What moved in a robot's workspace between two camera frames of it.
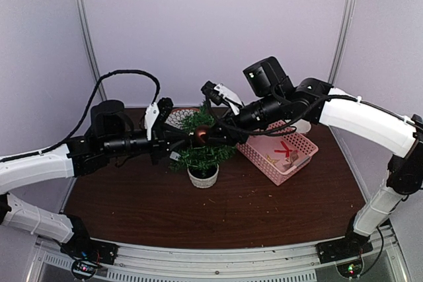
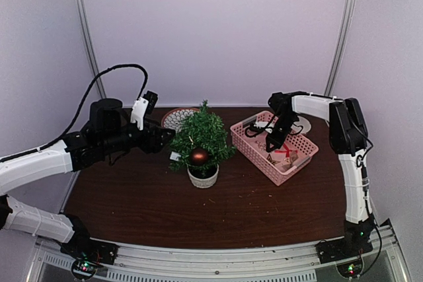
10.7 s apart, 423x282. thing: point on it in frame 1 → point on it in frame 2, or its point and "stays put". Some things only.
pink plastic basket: [279, 154] stays put
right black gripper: [233, 133] → [278, 141]
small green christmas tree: [201, 160] stays put
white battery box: [174, 156] stays put
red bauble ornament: [202, 134] → [199, 156]
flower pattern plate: [177, 115] stays put
